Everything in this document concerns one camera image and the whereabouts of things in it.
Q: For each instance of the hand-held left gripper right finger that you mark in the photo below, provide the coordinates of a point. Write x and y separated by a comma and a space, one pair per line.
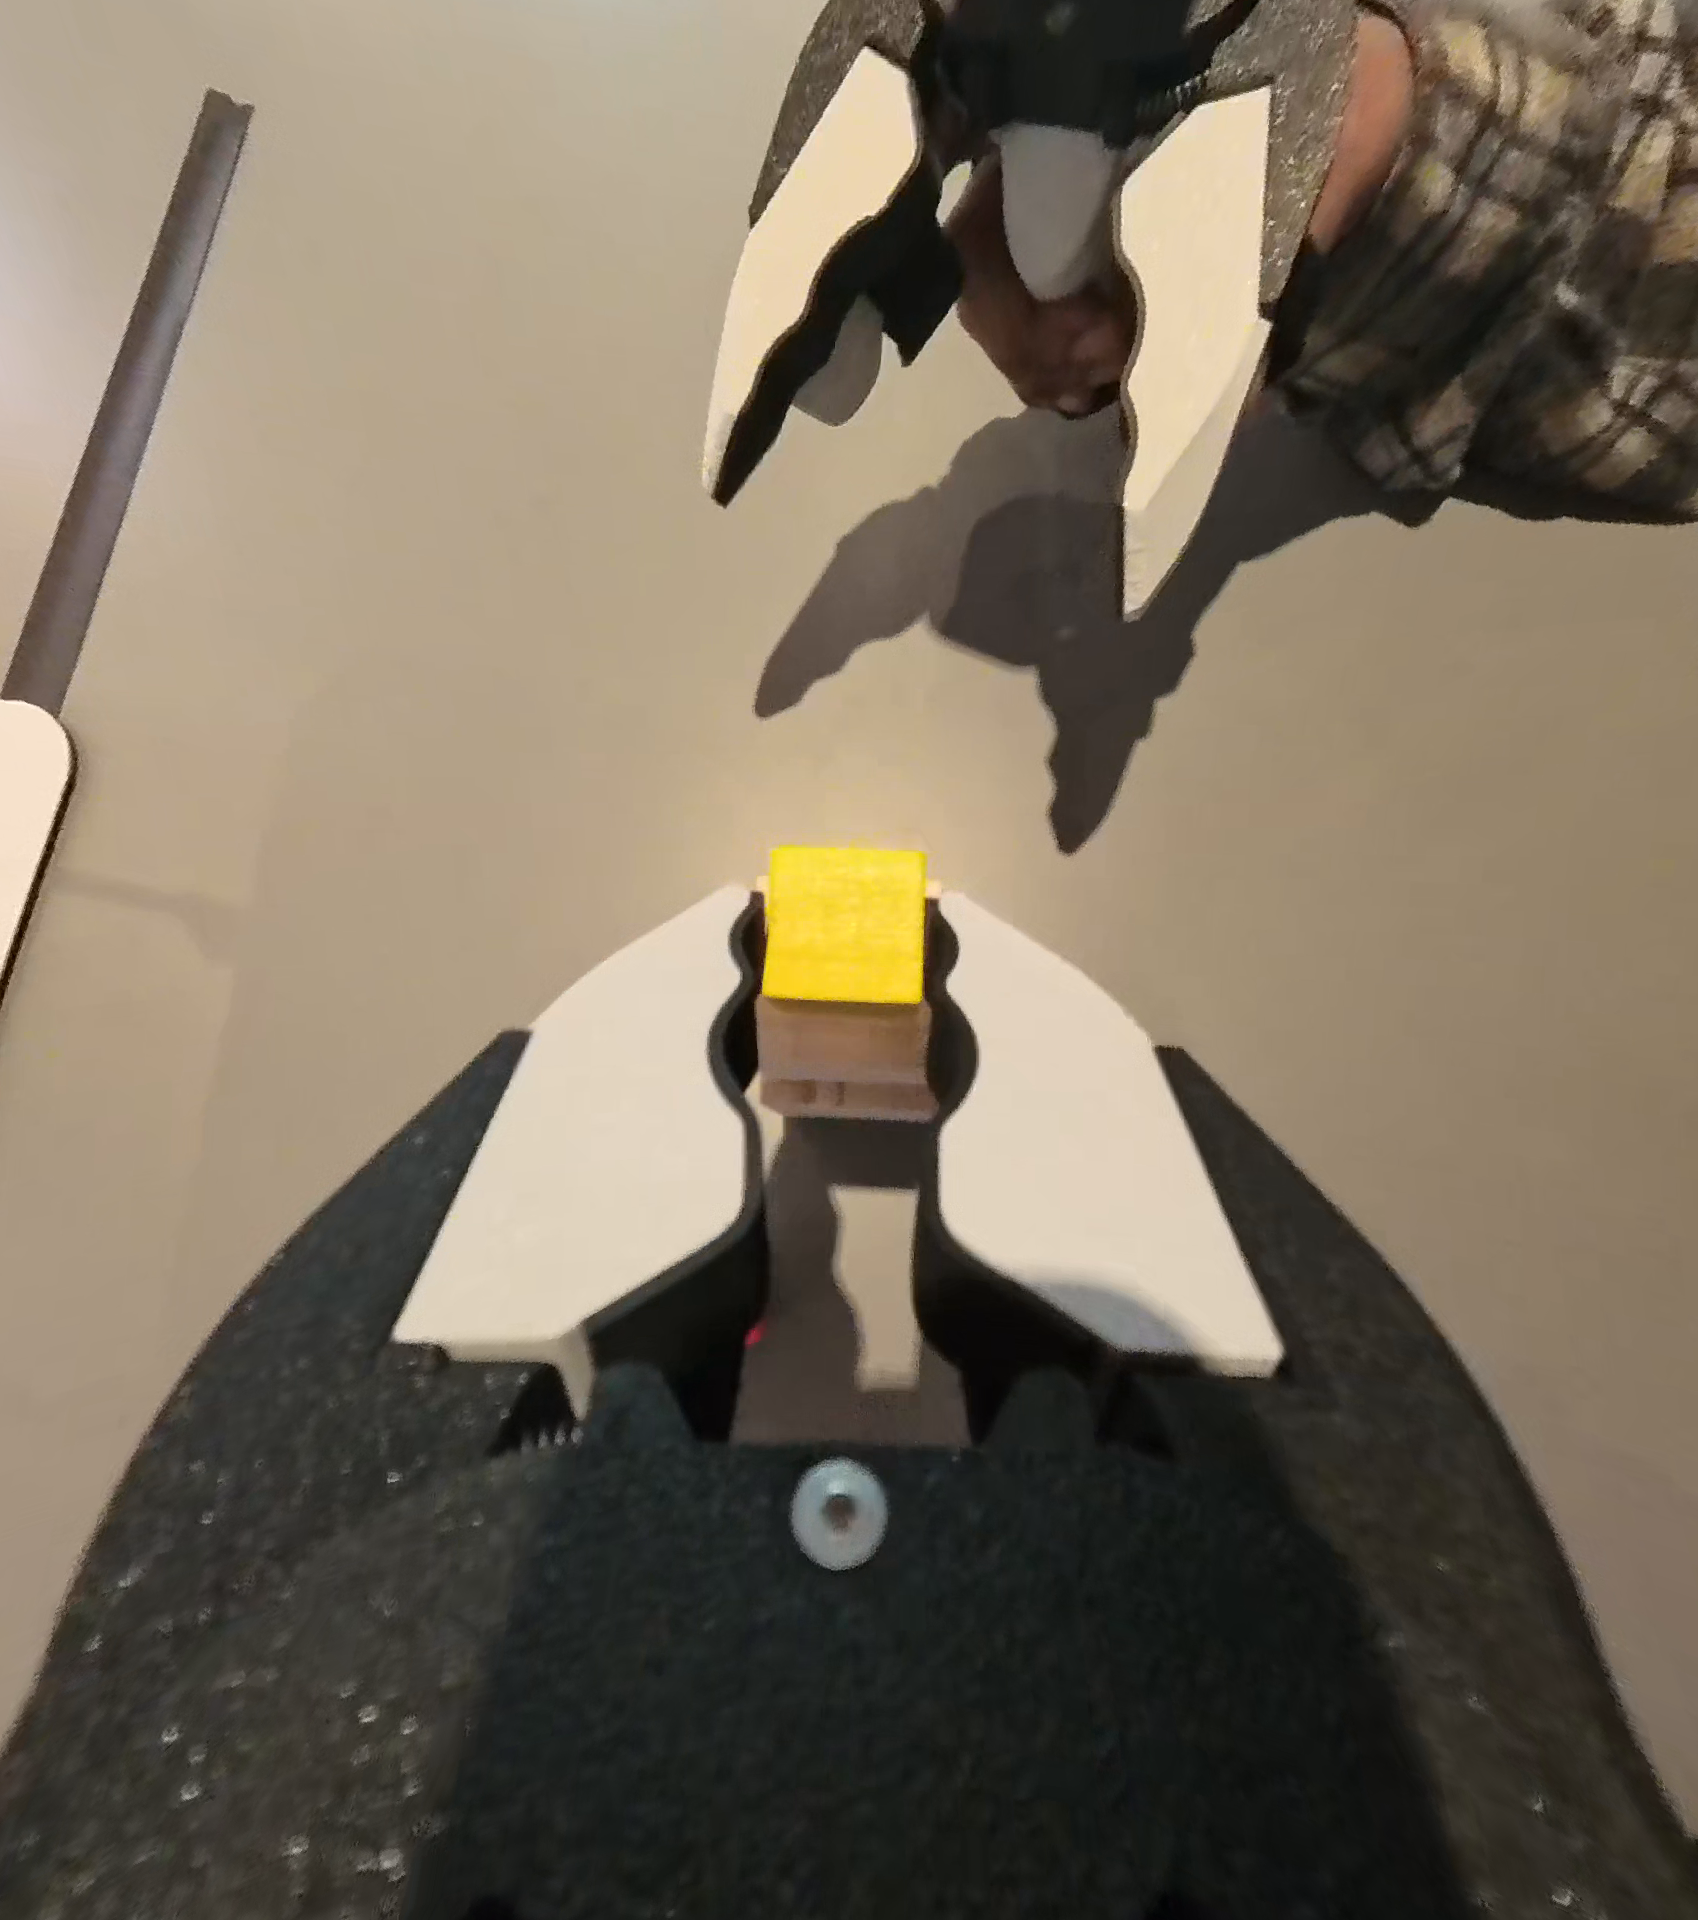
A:
1088, 1154

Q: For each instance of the person's right hand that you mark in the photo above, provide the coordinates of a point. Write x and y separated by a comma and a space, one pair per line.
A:
1052, 352

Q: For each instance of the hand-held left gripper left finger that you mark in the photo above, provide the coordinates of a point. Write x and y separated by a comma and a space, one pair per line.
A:
594, 1140

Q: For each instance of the yellow wooden cube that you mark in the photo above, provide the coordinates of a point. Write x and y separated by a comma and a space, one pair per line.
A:
845, 923

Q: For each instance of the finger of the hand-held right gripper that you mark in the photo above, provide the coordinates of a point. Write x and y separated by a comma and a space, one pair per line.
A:
818, 225
1203, 330

